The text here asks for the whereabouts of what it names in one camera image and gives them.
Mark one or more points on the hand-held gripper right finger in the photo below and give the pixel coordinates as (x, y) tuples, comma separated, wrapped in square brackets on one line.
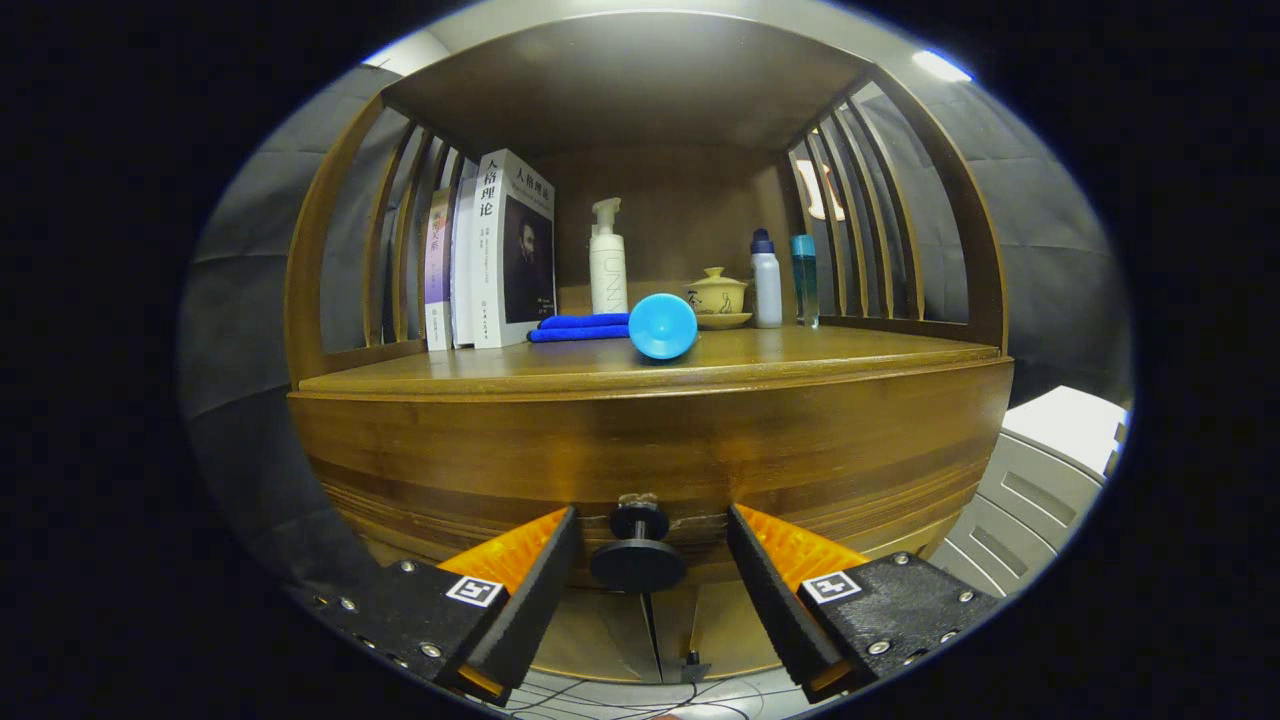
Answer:
[(772, 600)]

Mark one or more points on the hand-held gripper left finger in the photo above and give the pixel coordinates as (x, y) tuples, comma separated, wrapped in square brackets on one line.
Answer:
[(535, 590)]

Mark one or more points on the wooden drawer with black knob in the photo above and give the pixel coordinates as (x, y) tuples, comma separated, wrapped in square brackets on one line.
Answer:
[(620, 440)]

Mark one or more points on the blue white cosmetic tube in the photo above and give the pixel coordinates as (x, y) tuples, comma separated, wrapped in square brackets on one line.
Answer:
[(662, 326)]

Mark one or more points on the wooden countertop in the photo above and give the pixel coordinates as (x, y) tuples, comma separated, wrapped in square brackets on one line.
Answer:
[(820, 350)]

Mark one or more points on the white grey drawer unit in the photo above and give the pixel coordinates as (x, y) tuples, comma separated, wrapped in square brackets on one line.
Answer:
[(1040, 480)]

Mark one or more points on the brown wooden cabinet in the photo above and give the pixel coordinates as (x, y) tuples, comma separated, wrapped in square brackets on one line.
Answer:
[(640, 90)]

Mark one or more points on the small black door clip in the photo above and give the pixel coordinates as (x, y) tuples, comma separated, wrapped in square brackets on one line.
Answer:
[(694, 668)]

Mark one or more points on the folded blue cloth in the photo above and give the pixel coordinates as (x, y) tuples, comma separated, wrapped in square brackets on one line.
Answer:
[(580, 328)]

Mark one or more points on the yellow lidded teacup with saucer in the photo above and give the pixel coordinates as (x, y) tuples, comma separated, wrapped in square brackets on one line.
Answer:
[(718, 295)]

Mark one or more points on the white bottle with blue cap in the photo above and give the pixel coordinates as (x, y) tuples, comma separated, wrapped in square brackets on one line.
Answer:
[(767, 290)]

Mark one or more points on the translucent blue bottle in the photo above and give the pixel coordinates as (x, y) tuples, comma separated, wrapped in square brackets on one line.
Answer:
[(804, 285)]

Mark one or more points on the white pump bottle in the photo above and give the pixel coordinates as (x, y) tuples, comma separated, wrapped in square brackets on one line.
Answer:
[(608, 280)]

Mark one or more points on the thin white book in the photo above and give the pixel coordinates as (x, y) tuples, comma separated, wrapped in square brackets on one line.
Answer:
[(463, 270)]

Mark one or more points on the purple book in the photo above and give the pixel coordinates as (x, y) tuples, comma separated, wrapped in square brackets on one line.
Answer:
[(437, 270)]

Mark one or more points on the black backdrop cloth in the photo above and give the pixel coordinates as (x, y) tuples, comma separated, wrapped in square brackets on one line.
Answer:
[(250, 300)]

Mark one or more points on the small ceiling light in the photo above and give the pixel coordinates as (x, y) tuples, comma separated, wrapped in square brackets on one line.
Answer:
[(940, 66)]

